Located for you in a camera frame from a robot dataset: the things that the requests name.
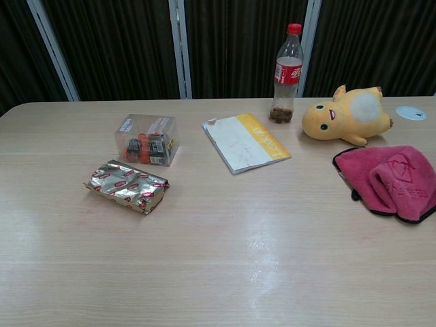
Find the cola bottle with red cap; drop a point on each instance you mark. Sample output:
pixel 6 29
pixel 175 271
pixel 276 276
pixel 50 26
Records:
pixel 289 75

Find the grey partition post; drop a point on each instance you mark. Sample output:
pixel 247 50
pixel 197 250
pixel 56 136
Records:
pixel 308 44
pixel 52 47
pixel 180 47

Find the yellow plush duck toy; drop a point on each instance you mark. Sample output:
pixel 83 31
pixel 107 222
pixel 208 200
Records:
pixel 344 117

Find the gold foil snack bag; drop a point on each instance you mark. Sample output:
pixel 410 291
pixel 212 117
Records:
pixel 126 185

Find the clear plastic box with toys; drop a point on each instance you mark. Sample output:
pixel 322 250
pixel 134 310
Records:
pixel 146 139

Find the pink cloth with black trim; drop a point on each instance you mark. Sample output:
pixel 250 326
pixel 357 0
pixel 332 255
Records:
pixel 391 180

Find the white and yellow booklet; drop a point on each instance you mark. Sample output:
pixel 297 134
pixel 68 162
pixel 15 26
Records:
pixel 245 143

